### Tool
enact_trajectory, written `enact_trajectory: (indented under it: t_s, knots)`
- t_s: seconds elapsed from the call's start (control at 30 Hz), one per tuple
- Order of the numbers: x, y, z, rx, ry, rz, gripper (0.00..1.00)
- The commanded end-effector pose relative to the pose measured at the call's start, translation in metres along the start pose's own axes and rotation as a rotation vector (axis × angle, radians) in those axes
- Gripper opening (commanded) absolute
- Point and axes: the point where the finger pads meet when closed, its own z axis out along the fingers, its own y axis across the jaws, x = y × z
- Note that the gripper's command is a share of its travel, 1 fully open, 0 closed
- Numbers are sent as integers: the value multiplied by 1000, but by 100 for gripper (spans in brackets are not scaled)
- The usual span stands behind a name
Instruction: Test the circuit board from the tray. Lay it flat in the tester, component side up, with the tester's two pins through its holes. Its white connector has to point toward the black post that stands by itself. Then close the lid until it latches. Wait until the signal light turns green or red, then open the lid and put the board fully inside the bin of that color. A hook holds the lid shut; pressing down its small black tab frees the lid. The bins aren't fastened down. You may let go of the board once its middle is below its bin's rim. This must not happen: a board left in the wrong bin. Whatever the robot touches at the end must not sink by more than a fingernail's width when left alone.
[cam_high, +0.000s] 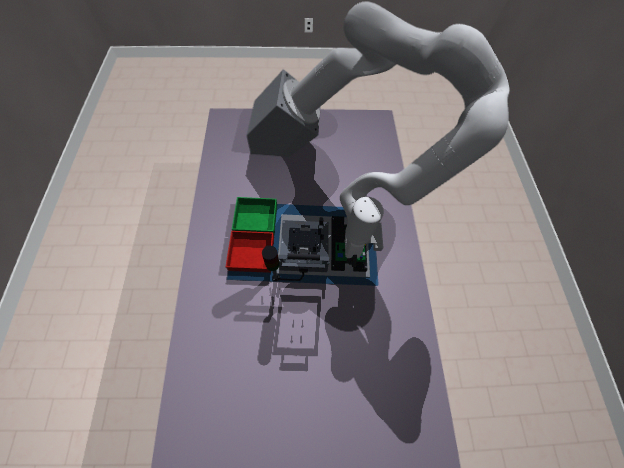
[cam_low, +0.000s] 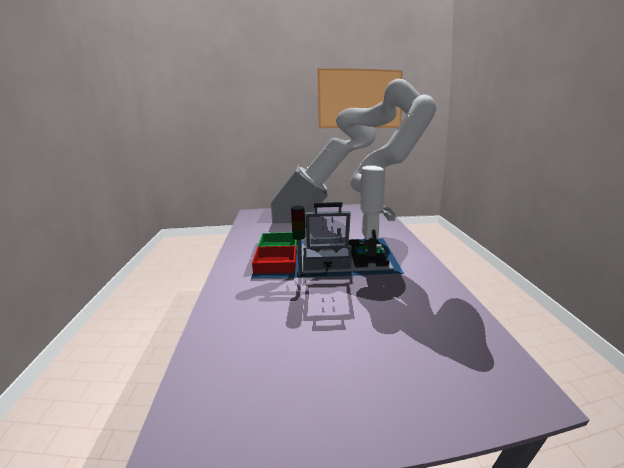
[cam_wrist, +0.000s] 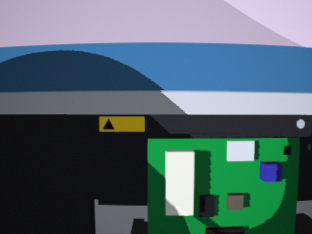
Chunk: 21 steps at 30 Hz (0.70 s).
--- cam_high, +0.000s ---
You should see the green circuit board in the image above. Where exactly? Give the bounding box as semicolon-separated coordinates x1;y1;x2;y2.
335;242;365;262

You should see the red bin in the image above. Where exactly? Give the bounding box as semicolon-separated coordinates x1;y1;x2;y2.
226;231;274;273

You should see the green open bin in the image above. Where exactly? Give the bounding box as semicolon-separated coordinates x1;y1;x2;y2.
232;197;277;234

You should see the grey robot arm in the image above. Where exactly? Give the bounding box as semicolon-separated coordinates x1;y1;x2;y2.
282;2;510;251

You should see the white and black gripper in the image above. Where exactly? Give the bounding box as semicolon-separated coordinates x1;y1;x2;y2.
345;234;365;267

